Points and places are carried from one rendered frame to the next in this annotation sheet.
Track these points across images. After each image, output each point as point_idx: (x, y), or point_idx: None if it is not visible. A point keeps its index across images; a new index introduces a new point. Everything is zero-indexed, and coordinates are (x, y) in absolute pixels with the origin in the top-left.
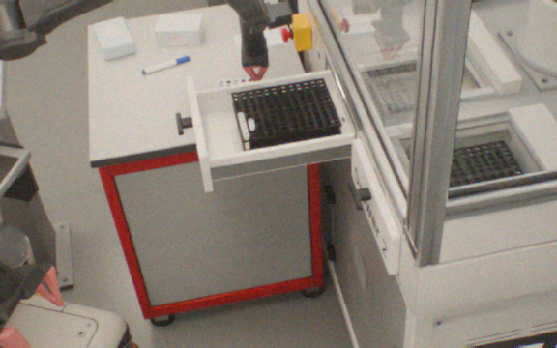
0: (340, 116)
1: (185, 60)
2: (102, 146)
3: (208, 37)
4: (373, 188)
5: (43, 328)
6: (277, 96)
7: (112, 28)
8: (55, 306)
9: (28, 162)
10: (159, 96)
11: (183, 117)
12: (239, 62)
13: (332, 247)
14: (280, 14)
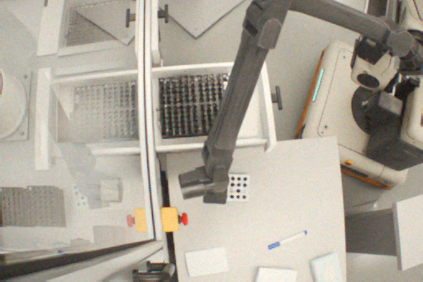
0: (154, 117)
1: (272, 244)
2: (330, 148)
3: (249, 277)
4: (155, 8)
5: (344, 133)
6: (201, 134)
7: (330, 279)
8: (341, 148)
9: (361, 39)
10: (293, 203)
11: (275, 173)
12: (225, 238)
13: (168, 186)
14: (189, 172)
